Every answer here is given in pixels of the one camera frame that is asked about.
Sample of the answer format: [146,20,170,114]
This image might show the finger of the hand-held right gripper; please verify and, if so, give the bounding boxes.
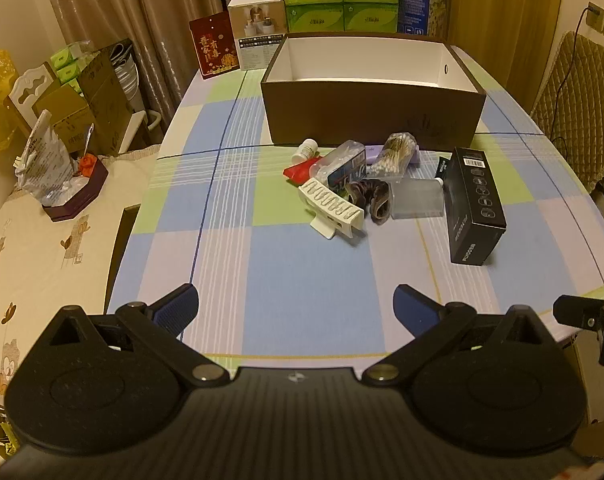
[552,294,604,367]

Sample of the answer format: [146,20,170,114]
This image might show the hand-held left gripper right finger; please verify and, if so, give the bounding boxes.
[362,283,553,388]

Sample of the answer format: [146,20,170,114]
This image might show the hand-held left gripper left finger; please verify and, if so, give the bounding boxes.
[46,283,230,389]

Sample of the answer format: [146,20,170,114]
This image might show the frosted plastic cup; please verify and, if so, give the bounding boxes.
[387,177,445,220]

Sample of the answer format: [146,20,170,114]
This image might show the dark hair scrunchie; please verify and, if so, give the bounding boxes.
[344,178,394,225]

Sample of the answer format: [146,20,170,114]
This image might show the black product box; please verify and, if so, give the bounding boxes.
[441,147,507,267]

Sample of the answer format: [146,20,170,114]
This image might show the white ribbed plastic holder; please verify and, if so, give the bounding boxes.
[297,177,367,241]

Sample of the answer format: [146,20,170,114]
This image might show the cotton swab bag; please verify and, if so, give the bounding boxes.
[369,132,418,180]

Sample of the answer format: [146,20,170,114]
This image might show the purple case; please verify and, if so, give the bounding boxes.
[364,143,422,166]

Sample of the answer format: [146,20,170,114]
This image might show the clear floss pick box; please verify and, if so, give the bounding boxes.
[309,140,368,192]

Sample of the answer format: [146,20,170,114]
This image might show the red snack packet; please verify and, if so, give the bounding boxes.
[283,157,323,184]

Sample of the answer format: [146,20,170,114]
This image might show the white pill bottle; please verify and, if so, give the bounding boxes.
[293,138,319,165]

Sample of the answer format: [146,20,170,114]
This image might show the brown cardboard storage box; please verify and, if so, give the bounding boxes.
[260,32,488,152]

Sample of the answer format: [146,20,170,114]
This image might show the cartoon printed cloth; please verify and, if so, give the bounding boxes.
[0,144,163,467]

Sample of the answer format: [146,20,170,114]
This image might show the dark purple tray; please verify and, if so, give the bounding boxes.
[41,155,110,224]

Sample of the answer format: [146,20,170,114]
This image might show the quilted cushion chair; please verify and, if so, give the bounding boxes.
[529,30,604,247]

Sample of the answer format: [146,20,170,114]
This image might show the brown cardboard boxes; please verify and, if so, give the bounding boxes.
[34,38,150,157]

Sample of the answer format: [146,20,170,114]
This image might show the metal bucket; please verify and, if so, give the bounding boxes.
[110,42,143,99]

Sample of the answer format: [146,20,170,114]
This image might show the red gift box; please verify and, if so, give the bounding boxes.
[189,11,241,81]

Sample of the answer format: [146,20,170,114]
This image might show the white chair back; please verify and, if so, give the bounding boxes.
[7,62,58,127]

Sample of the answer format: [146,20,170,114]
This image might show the light green packet pile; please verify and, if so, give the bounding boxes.
[48,42,90,94]

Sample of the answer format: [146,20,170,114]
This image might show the wooden door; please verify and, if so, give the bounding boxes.
[449,0,567,111]

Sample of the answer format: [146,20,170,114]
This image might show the white humidifier box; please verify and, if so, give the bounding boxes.
[226,0,288,72]

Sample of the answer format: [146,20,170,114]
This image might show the beige curtain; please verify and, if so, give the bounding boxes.
[36,0,287,123]

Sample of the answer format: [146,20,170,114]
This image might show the stack of green tissue packs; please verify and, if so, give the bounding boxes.
[281,0,401,35]

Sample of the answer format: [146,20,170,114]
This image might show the black power cable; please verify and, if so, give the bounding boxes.
[546,2,603,142]

